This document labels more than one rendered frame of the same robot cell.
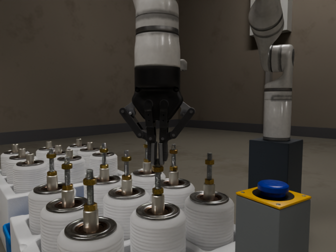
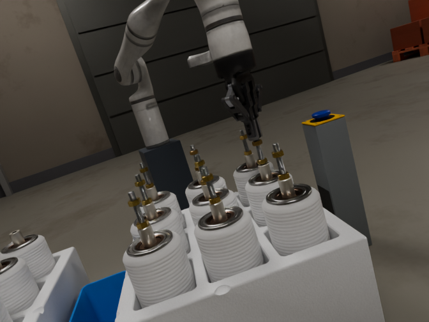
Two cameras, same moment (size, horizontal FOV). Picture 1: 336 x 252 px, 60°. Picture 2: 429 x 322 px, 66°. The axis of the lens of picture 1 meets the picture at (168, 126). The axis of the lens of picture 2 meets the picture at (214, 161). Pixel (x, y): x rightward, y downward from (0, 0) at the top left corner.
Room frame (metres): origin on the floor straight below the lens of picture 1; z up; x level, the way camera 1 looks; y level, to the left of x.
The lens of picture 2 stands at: (0.25, 0.61, 0.46)
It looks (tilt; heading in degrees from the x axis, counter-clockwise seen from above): 13 degrees down; 300
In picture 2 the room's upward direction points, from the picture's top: 17 degrees counter-clockwise
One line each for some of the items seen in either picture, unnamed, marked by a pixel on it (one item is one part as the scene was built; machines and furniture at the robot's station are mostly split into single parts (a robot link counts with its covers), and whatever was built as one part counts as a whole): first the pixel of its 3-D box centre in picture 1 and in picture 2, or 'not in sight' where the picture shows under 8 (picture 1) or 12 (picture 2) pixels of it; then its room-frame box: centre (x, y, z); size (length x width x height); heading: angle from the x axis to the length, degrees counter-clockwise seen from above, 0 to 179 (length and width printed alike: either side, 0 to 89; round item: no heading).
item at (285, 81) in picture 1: (279, 70); (136, 81); (1.03, -0.39, 0.54); 0.09 x 0.09 x 0.17; 62
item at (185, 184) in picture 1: (173, 183); (203, 182); (0.65, -0.01, 0.25); 0.08 x 0.08 x 0.01
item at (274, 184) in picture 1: (272, 190); (321, 116); (0.39, -0.14, 0.32); 0.04 x 0.04 x 0.02
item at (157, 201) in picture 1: (157, 203); (265, 172); (0.48, 0.02, 0.26); 0.02 x 0.02 x 0.03
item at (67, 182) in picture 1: (67, 177); (210, 189); (0.51, 0.18, 0.30); 0.01 x 0.01 x 0.08
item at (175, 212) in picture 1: (158, 211); (267, 177); (0.48, 0.02, 0.25); 0.08 x 0.08 x 0.01
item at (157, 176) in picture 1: (157, 180); (260, 152); (0.48, 0.02, 0.31); 0.01 x 0.01 x 0.08
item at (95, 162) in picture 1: (103, 180); (36, 279); (1.00, 0.23, 0.16); 0.10 x 0.10 x 0.18
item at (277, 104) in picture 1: (277, 115); (150, 123); (1.03, -0.39, 0.39); 0.09 x 0.09 x 0.17; 48
